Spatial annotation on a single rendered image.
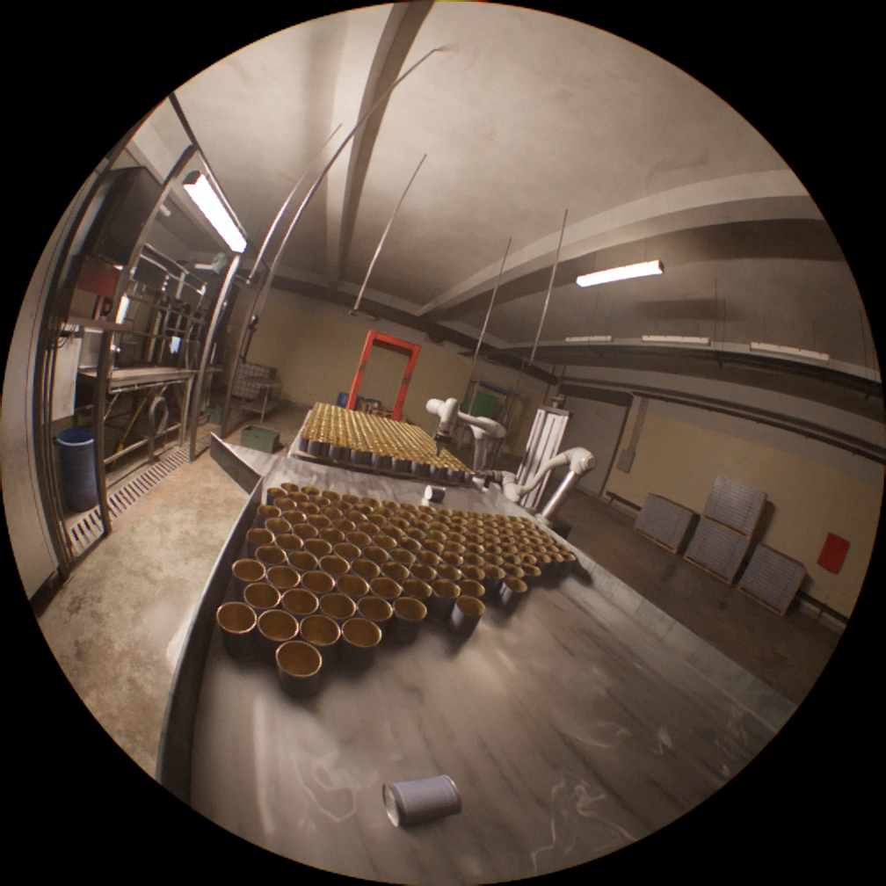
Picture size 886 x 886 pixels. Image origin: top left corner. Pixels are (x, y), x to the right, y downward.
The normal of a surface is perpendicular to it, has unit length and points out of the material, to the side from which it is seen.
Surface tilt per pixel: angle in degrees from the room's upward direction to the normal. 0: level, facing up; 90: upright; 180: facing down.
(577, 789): 0
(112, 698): 0
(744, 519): 91
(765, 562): 92
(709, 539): 91
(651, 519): 88
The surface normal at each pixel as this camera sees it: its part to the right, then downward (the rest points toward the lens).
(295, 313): 0.36, 0.24
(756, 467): -0.89, -0.21
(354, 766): 0.29, -0.95
